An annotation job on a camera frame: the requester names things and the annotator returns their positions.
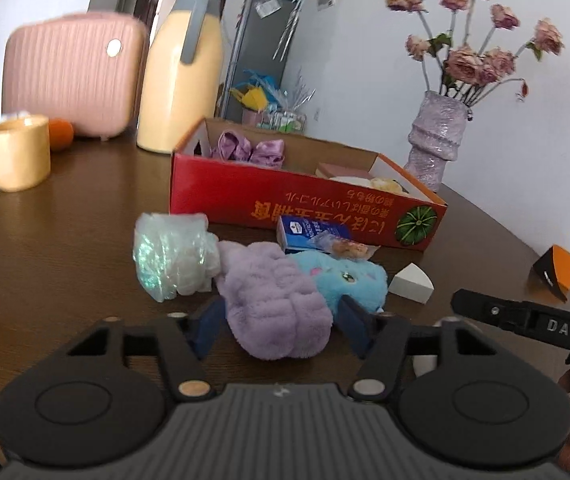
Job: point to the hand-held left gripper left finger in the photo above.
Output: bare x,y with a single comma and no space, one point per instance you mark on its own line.
210,327

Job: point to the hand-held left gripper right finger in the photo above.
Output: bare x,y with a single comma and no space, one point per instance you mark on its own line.
355,327

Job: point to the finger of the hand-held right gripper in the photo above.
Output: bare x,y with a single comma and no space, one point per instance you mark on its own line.
490,309

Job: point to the blue plush toy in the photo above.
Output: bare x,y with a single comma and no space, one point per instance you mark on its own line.
350,275

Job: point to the lavender fluffy headband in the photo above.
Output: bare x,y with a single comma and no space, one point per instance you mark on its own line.
275,305

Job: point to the white wedge sponge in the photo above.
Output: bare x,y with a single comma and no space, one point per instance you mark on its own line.
410,285

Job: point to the clear cookie packet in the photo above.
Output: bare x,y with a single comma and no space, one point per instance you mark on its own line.
350,248

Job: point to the mint iridescent roll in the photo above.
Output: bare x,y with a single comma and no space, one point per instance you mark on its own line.
170,255

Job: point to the blue white small carton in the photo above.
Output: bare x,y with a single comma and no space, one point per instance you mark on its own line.
297,232

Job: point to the red cardboard box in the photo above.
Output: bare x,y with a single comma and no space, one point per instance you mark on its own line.
225,195

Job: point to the yellow fluffy puff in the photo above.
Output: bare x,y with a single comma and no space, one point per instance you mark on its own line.
385,184

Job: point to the orange black wedge box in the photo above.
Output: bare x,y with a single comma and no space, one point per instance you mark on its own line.
562,265

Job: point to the lilac textured vase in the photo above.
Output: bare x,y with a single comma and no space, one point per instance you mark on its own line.
435,145

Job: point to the silver tinsel basket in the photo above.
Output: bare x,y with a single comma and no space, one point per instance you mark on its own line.
290,110

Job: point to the blue yellow toy pile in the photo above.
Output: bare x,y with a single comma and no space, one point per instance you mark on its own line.
252,95

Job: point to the orange fruit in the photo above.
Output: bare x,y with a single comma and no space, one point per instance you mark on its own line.
61,135

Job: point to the yellow thermos jug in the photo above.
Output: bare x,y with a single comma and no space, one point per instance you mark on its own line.
175,85

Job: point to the bunch of dried pink roses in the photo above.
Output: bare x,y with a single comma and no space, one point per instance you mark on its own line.
465,62

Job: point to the yellow mug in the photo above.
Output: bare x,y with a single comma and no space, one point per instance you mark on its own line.
17,155

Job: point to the grey refrigerator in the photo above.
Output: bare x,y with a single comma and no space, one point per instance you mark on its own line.
252,50

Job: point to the pink ribbed suitcase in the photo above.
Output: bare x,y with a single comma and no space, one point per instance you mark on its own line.
65,75

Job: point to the dark wooden door frame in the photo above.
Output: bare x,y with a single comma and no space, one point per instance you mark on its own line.
152,2

